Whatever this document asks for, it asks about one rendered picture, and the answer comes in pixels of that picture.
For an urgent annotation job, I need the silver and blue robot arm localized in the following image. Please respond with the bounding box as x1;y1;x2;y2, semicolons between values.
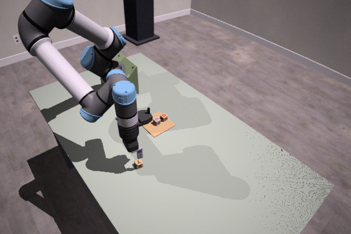
18;0;137;123

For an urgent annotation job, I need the tan flat mat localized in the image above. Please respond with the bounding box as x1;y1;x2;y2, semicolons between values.
143;111;175;137

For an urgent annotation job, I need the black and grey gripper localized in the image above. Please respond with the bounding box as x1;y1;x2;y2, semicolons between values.
115;107;153;159

